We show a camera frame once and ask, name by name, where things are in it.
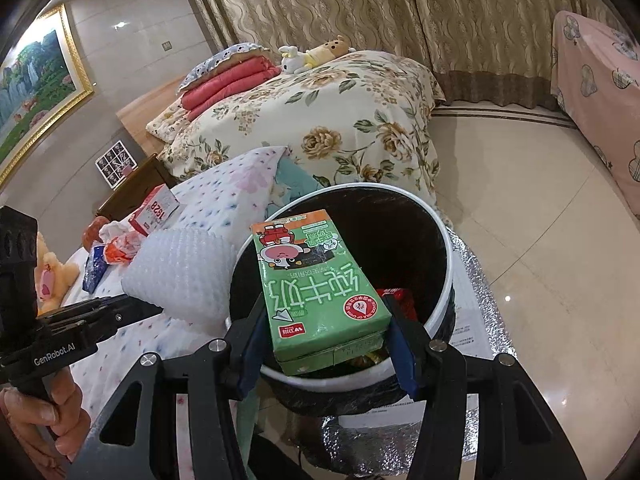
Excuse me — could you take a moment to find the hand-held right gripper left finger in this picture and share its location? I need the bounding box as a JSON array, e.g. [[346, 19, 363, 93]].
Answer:
[[72, 292, 273, 480]]

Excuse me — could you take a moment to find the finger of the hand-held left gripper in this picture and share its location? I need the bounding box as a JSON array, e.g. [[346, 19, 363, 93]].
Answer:
[[40, 295, 130, 327], [75, 304, 166, 344]]

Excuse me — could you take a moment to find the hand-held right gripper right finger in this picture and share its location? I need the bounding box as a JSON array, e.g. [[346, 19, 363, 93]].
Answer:
[[382, 295, 588, 480]]

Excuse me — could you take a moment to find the blue red snack wrapper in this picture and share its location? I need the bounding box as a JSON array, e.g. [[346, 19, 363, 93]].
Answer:
[[81, 242, 108, 293]]

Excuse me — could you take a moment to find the orange red snack wrapper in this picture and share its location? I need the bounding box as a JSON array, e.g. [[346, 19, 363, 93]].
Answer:
[[97, 220, 146, 266]]

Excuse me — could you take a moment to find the white foam sheet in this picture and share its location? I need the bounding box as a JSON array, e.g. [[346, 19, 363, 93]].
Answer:
[[121, 227, 251, 333]]

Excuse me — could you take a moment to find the green milk carton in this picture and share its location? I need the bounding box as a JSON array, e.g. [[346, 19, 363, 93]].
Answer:
[[250, 209, 393, 376]]

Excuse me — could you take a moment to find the red and white paper box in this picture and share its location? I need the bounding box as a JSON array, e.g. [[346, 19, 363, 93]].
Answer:
[[129, 183, 181, 236]]

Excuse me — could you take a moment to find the white rimmed black trash bin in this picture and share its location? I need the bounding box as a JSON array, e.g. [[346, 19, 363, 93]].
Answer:
[[224, 183, 457, 418]]

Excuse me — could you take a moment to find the person's left hand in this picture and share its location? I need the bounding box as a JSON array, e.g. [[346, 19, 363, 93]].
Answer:
[[0, 374, 92, 461]]

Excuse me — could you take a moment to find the beige teddy bear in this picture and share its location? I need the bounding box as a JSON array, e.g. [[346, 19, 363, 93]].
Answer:
[[34, 232, 81, 316]]

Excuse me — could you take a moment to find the white printed paper sheet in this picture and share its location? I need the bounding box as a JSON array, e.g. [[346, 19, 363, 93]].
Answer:
[[452, 305, 493, 361]]

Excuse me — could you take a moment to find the wooden nightstand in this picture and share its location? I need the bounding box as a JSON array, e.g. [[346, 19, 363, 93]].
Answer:
[[95, 154, 178, 221]]

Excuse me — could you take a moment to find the teal cloth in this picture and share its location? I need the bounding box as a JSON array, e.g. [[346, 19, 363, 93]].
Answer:
[[270, 157, 326, 208]]

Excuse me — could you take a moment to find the cream patterned pillow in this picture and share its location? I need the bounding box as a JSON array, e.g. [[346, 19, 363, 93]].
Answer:
[[146, 97, 193, 141]]

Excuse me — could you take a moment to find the wooden bed headboard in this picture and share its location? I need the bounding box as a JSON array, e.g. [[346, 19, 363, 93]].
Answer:
[[116, 77, 186, 153]]

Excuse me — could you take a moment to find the gold framed landscape painting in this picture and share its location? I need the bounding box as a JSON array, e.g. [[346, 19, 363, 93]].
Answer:
[[0, 4, 95, 176]]

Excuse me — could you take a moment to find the floral covered bed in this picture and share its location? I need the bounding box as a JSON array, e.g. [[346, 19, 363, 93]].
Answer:
[[145, 50, 451, 231]]

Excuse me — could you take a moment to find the red folded blanket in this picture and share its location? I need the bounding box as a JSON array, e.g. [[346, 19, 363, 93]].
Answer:
[[180, 57, 281, 121]]

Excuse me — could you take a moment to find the blue white folded quilt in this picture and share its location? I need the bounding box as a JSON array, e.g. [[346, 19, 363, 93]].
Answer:
[[178, 44, 273, 93]]

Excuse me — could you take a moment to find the white rabbit plush toy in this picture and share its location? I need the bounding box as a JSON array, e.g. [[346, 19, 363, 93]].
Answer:
[[278, 45, 313, 73]]

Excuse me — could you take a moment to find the yellow dog plush toy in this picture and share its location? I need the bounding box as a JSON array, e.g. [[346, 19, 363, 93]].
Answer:
[[305, 35, 356, 68]]

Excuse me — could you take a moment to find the pink heart print furniture cover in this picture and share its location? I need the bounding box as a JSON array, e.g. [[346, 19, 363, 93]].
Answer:
[[550, 10, 640, 221]]

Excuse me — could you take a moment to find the beige patterned curtain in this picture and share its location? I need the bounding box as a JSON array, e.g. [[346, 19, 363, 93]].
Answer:
[[182, 0, 616, 111]]

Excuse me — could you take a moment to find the black white photo frame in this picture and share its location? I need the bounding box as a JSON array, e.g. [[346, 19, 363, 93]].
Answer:
[[95, 141, 138, 190]]

